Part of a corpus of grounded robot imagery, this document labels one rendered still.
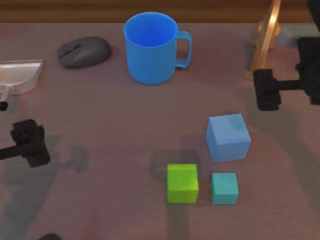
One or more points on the large light blue cube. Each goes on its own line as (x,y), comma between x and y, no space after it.
(227,138)

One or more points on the small teal cube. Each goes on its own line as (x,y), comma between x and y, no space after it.
(224,188)

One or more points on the lime green cube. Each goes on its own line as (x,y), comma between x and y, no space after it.
(182,183)

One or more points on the silver dustpan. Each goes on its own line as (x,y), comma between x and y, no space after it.
(22,75)

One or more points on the dark rounded object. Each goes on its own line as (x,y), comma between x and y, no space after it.
(49,237)

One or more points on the grey computer mouse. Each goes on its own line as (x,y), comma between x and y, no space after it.
(83,52)

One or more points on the blue plastic mug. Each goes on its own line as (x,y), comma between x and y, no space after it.
(150,50)

